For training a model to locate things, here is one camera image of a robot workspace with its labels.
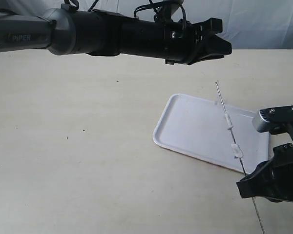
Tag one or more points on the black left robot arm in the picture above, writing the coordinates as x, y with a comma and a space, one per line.
107, 34

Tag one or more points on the white marshmallow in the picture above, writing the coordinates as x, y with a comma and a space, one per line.
236, 150
229, 122

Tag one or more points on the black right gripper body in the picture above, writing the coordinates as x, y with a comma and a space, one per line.
281, 174

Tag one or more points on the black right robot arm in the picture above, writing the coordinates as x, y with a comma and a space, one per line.
272, 179

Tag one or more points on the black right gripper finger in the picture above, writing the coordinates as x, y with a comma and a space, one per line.
260, 183

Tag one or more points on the thin metal skewer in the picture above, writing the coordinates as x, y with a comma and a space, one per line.
240, 159

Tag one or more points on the white plastic tray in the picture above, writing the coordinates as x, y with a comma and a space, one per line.
197, 128

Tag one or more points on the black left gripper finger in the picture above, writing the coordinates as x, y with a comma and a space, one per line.
211, 48

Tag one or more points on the white backdrop curtain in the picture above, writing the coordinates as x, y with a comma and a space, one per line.
247, 24

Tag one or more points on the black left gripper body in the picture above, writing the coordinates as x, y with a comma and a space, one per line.
181, 38

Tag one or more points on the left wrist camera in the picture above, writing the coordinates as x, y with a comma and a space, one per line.
167, 9

